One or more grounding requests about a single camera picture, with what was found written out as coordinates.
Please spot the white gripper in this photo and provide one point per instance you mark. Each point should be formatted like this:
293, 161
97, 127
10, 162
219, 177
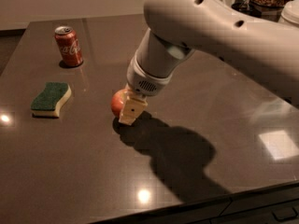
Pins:
144, 79

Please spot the red apple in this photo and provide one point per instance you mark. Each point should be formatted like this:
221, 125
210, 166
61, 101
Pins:
117, 102

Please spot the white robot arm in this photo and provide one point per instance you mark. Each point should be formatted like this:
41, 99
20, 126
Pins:
266, 51

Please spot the green and yellow sponge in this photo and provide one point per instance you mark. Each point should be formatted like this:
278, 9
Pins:
50, 101

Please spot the red cola can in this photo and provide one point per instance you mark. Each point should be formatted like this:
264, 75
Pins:
69, 47

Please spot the black cup holder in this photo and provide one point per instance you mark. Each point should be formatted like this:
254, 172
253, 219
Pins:
246, 9

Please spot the dark drawer with handle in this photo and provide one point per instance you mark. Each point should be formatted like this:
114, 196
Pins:
268, 206

